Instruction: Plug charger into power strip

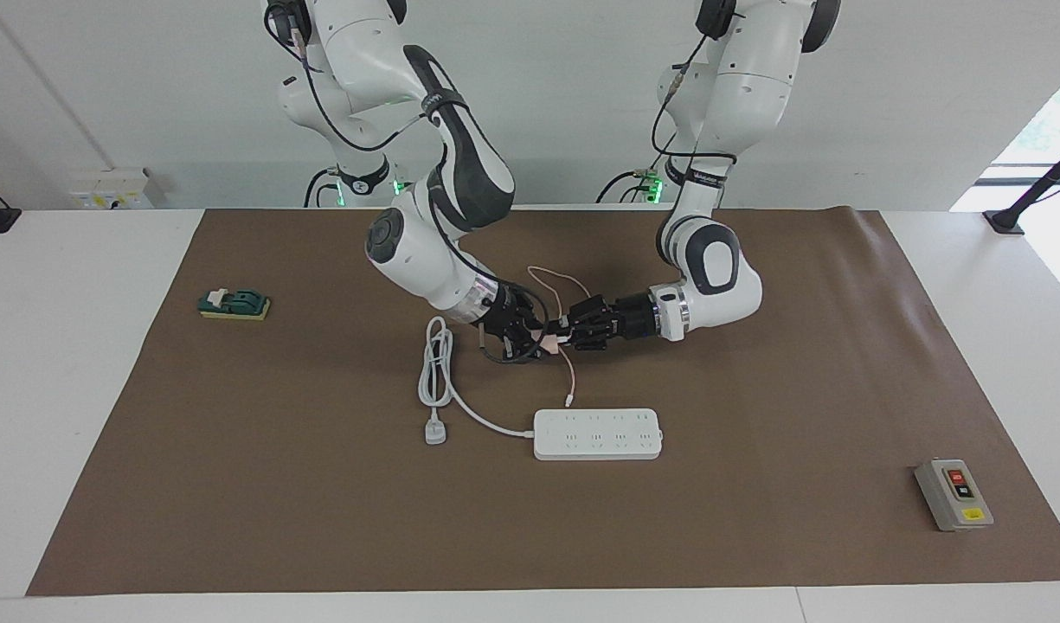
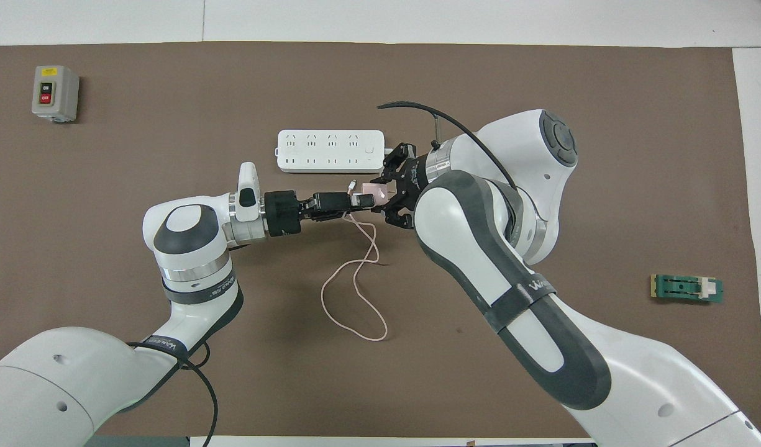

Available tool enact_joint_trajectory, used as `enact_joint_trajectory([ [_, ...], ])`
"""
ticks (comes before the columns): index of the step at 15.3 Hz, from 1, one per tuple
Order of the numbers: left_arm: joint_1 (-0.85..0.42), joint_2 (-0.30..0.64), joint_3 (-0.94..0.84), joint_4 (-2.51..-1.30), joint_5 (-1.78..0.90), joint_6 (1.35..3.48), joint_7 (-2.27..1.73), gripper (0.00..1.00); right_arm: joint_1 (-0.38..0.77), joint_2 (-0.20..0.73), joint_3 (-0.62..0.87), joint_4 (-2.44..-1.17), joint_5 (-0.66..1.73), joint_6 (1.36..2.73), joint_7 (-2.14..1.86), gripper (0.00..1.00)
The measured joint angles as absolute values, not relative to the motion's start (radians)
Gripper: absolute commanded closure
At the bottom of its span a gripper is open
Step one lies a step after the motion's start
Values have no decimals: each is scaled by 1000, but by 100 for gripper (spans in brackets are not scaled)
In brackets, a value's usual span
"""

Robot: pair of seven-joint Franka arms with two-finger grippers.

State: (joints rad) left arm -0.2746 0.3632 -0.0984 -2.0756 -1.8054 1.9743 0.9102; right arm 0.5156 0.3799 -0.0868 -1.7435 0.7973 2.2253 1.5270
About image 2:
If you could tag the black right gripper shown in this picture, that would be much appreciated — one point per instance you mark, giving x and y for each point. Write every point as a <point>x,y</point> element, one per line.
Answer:
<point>408,183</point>

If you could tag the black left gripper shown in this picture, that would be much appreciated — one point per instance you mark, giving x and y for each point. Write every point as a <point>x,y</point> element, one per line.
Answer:
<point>284,214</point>

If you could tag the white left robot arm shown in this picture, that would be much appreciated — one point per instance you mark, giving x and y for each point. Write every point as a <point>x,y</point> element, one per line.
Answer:
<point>187,248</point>

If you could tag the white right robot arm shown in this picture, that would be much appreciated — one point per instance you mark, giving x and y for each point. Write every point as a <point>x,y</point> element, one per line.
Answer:
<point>542,347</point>

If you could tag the white power strip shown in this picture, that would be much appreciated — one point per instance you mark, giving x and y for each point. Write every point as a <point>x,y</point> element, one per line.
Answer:
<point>330,151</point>

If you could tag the brown table mat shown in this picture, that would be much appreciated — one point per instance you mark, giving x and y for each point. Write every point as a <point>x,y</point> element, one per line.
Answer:
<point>604,93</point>

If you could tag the green knife switch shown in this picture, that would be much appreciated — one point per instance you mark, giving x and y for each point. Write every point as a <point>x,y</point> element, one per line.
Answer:
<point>684,288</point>

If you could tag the grey switch box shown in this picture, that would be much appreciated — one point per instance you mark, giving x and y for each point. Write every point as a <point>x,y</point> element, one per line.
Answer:
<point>56,93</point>

